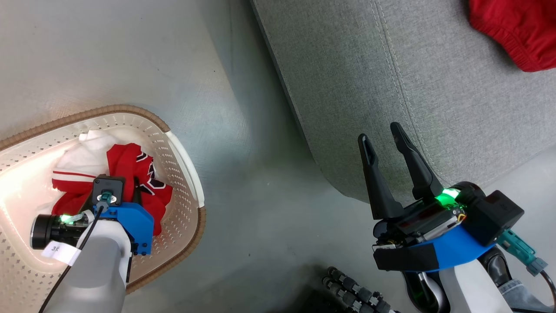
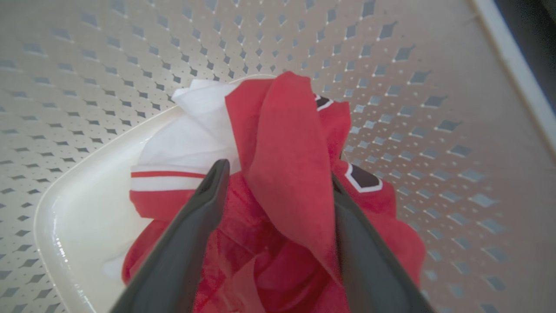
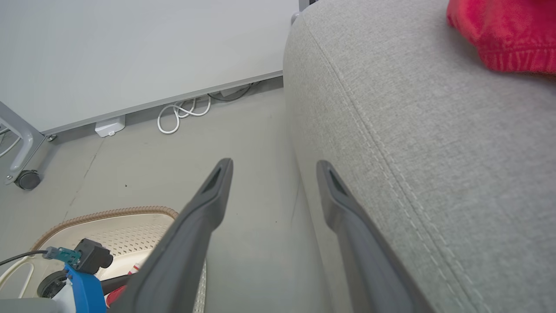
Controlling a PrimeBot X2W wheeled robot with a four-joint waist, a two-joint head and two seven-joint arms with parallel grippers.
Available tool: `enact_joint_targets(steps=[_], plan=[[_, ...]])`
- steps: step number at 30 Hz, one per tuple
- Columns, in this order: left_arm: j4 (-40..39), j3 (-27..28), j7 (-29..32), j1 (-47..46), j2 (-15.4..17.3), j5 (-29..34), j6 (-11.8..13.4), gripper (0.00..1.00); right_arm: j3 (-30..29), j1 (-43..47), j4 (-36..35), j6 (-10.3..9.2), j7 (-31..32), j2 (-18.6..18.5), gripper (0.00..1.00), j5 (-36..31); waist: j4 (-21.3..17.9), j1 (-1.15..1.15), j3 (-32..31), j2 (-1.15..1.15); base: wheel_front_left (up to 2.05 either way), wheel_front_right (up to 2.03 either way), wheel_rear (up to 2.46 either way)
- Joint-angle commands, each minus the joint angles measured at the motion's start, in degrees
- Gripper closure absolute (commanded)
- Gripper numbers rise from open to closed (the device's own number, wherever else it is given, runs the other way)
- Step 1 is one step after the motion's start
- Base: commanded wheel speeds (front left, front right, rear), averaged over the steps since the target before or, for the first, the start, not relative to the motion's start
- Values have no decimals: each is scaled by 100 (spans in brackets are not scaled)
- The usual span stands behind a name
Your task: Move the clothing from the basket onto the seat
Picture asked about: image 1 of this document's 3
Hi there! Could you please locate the red white sports jersey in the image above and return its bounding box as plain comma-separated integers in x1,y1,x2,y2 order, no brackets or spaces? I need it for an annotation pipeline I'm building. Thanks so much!
51,129,174,237

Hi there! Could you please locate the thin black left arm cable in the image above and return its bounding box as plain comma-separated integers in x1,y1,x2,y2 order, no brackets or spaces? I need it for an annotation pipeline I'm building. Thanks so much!
38,204,105,313

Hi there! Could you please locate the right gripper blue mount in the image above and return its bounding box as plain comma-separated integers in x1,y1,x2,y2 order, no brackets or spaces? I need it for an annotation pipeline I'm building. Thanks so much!
357,122,496,273

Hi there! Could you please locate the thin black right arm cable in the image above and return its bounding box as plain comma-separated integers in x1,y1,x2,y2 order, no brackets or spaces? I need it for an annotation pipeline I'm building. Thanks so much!
539,269,556,313

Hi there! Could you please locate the teal right camera connector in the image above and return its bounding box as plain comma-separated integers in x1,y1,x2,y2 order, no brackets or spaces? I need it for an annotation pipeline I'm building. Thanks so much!
497,229,549,277

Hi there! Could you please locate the plain red garment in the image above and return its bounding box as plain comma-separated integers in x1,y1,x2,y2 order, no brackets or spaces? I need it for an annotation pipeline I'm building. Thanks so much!
468,0,556,73

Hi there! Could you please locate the blue denim fabric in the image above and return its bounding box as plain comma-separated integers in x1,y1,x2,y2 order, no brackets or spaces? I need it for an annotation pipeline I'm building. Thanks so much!
498,279,556,313

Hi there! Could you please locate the grey fabric sofa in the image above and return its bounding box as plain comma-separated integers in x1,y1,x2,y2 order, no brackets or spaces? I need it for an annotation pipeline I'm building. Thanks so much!
249,0,556,206

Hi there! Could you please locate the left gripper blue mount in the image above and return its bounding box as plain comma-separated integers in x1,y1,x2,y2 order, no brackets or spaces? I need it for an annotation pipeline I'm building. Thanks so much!
29,201,156,257

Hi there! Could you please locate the teal left camera connector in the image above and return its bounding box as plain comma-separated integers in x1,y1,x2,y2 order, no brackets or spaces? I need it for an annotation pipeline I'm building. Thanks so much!
96,190,119,213

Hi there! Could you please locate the white paper label tag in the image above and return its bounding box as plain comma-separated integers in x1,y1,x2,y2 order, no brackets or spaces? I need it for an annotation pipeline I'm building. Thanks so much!
42,242,83,267

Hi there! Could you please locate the white perforated laundry basket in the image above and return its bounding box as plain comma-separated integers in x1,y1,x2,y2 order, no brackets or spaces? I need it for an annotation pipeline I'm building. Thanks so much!
0,104,207,295

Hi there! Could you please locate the black segmented flexible hose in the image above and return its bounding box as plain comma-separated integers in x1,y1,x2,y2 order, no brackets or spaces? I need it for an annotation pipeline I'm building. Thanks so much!
322,266,398,313

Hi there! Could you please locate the teal camera connector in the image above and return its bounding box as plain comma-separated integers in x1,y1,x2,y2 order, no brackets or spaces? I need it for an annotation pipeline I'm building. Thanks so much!
497,229,549,277
96,190,119,213

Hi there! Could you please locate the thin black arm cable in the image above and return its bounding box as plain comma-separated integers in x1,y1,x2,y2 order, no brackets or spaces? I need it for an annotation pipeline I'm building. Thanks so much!
38,204,105,313
539,269,556,313

